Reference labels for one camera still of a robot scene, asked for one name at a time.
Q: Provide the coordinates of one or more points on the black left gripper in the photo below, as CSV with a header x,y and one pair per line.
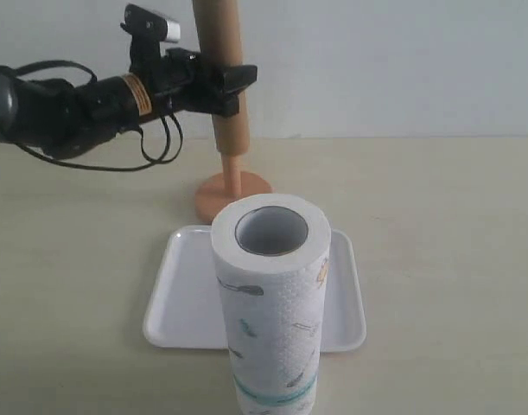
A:
x,y
175,84

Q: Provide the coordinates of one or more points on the brown cardboard tube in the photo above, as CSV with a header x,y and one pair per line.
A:
x,y
218,29

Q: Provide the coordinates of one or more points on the orange paper towel holder stand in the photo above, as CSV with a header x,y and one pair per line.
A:
x,y
224,188

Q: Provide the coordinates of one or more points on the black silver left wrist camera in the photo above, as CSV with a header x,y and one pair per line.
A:
x,y
148,30

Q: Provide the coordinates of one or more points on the white patterned paper towel roll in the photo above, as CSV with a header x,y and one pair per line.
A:
x,y
271,256

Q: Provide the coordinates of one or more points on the white rectangular plastic tray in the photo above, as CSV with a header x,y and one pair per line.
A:
x,y
184,309

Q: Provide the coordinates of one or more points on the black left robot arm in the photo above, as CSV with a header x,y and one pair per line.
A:
x,y
65,121

